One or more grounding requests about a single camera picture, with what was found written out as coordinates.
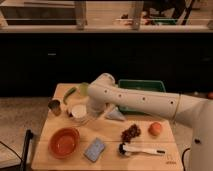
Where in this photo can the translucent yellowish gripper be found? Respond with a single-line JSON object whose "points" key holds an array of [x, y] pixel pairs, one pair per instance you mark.
{"points": [[90, 115]]}

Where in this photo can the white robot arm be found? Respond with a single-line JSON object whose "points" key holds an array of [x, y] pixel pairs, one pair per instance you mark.
{"points": [[194, 112]]}

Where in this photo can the orange red bowl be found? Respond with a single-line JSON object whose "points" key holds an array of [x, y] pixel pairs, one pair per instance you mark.
{"points": [[63, 142]]}

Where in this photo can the grey blue folded cloth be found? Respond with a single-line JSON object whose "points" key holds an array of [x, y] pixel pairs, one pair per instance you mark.
{"points": [[115, 114]]}

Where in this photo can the light green cup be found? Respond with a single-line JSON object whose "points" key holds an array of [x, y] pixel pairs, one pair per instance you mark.
{"points": [[83, 89]]}

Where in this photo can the blue sponge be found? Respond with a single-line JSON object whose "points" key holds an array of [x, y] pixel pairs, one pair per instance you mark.
{"points": [[94, 150]]}

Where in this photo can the metal cup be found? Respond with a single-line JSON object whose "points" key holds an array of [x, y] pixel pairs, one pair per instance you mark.
{"points": [[54, 106]]}

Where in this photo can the bunch of dark grapes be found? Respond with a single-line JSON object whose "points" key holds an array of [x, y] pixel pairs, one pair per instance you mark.
{"points": [[132, 132]]}

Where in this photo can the white black dish brush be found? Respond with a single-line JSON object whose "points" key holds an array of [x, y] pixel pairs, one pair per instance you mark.
{"points": [[127, 150]]}

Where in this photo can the green plastic tray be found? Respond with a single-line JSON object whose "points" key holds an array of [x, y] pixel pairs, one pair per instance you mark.
{"points": [[147, 85]]}

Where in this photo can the orange peach fruit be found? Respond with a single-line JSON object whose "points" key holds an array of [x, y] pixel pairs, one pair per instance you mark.
{"points": [[155, 129]]}

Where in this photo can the black chair frame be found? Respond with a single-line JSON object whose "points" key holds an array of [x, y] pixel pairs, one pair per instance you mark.
{"points": [[28, 136]]}

